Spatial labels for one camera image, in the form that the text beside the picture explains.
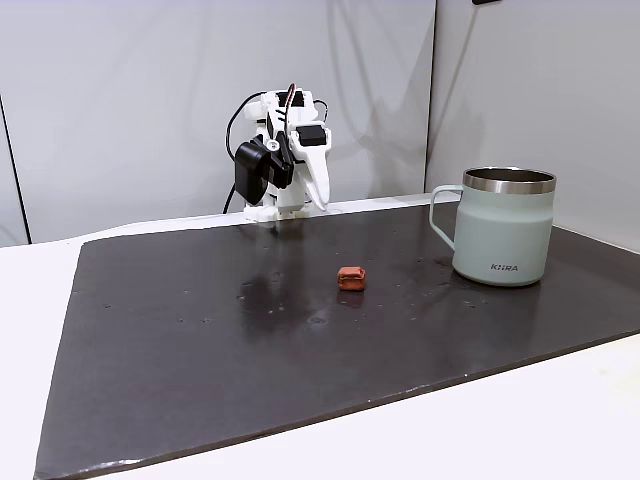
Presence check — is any small red-brown cube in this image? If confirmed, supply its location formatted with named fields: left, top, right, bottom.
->
left=336, top=266, right=368, bottom=293

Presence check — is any black table mat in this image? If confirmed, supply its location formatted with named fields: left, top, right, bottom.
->
left=32, top=201, right=640, bottom=480

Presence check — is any pale green steel mug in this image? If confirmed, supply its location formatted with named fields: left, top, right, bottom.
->
left=428, top=166, right=558, bottom=288

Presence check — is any red white black servo cable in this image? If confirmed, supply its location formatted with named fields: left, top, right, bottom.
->
left=277, top=82, right=329, bottom=121

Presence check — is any black oval camera box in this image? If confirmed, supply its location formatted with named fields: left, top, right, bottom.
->
left=234, top=136, right=295, bottom=207

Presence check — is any black camera cable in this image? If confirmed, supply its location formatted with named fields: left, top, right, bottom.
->
left=221, top=93, right=263, bottom=215

